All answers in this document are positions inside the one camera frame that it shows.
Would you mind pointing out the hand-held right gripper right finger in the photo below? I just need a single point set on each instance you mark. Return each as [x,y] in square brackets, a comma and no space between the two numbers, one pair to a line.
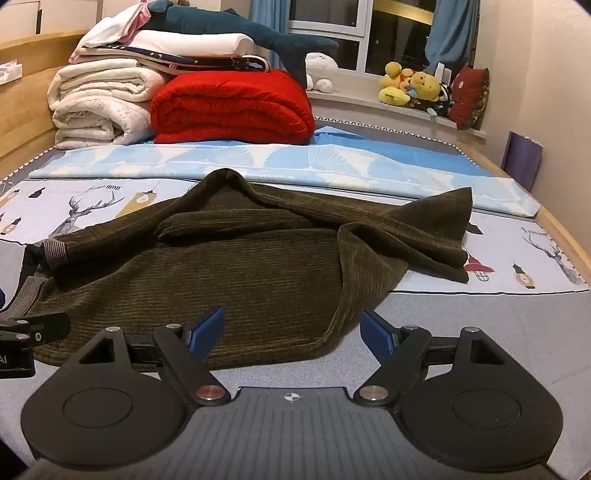
[376,336]

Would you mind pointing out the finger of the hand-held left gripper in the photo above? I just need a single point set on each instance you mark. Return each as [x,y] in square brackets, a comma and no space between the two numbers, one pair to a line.
[46,327]

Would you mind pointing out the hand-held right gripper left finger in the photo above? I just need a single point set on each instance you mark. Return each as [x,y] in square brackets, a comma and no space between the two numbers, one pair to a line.
[208,330]

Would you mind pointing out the olive knit sweater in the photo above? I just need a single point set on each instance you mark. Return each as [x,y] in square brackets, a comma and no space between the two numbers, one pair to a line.
[258,277]

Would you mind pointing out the deer printed bed sheet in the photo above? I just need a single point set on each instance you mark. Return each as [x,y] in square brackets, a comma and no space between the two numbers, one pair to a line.
[461,314]

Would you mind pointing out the blue white patterned blanket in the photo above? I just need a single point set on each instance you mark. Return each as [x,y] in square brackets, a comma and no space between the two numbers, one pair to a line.
[323,161]

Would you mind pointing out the red knit garment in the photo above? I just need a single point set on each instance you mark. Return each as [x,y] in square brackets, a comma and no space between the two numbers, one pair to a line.
[231,108]

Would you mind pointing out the white folded quilt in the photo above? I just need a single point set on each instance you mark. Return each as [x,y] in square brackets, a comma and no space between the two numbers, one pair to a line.
[97,106]

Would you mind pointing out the purple bag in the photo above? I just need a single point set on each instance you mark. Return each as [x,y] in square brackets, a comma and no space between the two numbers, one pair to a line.
[521,159]

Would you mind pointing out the dark plush toy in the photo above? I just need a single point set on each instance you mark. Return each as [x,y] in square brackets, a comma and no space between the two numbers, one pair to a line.
[441,107]

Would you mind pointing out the yellow plush with blue patch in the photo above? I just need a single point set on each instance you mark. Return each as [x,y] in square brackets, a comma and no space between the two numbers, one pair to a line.
[427,85]

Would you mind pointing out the yellow duck plush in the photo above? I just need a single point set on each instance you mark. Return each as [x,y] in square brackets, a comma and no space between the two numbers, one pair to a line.
[395,81]

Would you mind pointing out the red patterned cushion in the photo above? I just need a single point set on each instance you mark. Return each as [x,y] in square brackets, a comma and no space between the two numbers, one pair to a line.
[471,97]

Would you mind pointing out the tissue box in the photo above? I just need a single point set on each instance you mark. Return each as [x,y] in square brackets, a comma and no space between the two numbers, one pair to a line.
[9,73]

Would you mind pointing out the white seal plush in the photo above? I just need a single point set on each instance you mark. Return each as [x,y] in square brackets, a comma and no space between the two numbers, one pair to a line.
[321,69]

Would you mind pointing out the white pillow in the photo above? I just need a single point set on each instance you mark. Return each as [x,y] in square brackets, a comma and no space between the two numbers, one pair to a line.
[198,44]

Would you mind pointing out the white pink folded cloth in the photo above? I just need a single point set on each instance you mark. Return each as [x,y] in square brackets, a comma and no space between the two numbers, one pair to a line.
[111,32]

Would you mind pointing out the window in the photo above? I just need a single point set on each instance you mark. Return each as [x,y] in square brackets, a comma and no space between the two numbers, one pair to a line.
[397,32]

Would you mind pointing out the blue shark plush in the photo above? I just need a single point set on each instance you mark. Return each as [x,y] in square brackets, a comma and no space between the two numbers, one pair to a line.
[231,25]

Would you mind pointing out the blue curtain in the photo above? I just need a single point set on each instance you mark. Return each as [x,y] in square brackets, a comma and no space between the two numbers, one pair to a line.
[268,14]
[450,32]

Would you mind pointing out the white wardrobe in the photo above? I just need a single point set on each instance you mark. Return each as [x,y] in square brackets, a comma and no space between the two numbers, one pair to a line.
[46,14]

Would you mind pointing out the wooden bed frame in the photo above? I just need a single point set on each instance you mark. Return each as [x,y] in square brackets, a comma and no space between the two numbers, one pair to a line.
[23,110]

